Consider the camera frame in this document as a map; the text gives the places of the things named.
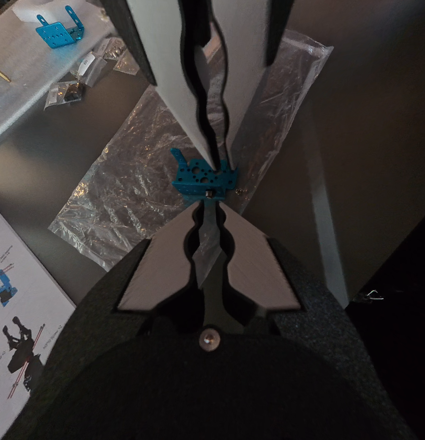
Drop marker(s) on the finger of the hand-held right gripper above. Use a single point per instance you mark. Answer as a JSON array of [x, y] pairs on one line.
[[247, 68], [157, 41]]

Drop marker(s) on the thin brass rod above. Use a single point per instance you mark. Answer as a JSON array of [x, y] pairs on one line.
[[3, 75]]

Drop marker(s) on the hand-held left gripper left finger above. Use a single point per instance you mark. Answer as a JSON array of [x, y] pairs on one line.
[[157, 275]]

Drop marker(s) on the scattered small parts bags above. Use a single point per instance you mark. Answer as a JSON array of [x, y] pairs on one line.
[[87, 65]]

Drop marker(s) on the grey desk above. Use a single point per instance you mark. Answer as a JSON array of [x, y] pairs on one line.
[[353, 103]]

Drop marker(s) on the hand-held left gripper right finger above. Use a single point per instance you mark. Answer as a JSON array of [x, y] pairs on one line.
[[260, 275]]

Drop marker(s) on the blue U-shaped metal bracket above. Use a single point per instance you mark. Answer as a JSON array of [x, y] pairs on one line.
[[58, 34]]

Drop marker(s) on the clear plastic bag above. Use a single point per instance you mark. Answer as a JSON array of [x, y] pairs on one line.
[[130, 172]]

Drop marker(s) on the blue perforated metal bracket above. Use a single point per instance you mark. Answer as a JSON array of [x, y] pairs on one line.
[[192, 178]]

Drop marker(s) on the white foam sheet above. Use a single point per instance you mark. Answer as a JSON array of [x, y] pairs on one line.
[[27, 68]]

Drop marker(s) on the white instruction manual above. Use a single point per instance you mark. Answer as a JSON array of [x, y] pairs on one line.
[[27, 275]]

